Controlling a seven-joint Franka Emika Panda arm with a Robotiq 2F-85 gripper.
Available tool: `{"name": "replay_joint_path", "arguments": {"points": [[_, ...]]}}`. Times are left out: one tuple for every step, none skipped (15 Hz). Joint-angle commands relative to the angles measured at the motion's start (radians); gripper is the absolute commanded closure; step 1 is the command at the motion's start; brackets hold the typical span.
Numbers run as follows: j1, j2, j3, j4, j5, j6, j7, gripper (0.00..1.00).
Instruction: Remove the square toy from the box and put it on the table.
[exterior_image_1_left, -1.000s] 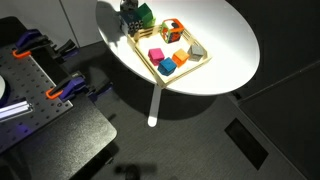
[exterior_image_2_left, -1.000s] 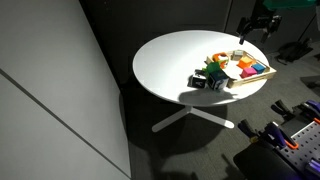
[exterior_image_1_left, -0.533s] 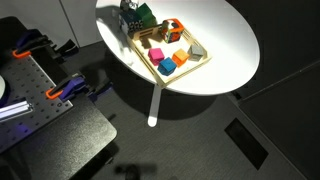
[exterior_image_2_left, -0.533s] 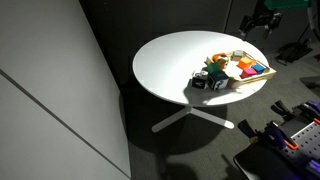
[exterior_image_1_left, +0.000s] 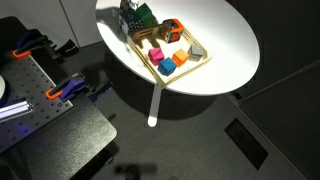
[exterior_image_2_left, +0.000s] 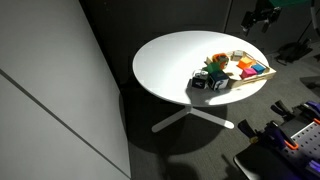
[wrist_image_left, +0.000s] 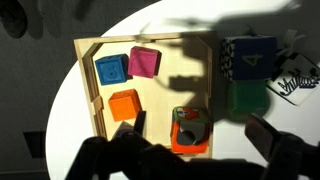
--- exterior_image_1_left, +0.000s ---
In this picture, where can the multicoloured hollow cube toy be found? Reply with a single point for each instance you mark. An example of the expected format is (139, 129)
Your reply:
(172, 30)

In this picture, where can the Franka robot arm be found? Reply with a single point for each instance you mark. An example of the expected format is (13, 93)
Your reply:
(1, 88)

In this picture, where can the pink toy cube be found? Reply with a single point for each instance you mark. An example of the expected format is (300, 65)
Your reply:
(155, 55)

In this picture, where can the orange toy cube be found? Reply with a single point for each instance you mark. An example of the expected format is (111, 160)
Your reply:
(180, 57)

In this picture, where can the grey toy cube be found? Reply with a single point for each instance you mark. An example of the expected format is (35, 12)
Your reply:
(196, 52)

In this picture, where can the wooden tray box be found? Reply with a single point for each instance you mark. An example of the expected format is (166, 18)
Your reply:
(141, 34)

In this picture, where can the green toy block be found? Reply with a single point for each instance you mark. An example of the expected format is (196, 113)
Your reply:
(145, 14)

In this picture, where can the small plain blue cube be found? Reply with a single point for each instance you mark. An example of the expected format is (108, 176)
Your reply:
(166, 66)

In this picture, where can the large blue patterned cube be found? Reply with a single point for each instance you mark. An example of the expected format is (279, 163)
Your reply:
(130, 22)

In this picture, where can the purple clamp with orange tip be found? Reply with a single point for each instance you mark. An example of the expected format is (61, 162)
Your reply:
(71, 87)
(31, 41)

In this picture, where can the black and white letter cube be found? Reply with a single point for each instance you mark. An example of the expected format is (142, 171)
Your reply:
(126, 4)

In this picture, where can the black robot cart top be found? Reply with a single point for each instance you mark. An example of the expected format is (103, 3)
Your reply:
(76, 133)

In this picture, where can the black floor hatch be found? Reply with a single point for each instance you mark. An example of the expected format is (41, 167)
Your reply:
(246, 143)

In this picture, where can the perforated metal breadboard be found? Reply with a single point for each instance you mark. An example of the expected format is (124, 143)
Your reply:
(30, 86)

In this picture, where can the aluminium extrusion bar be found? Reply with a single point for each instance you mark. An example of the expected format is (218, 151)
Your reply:
(15, 110)

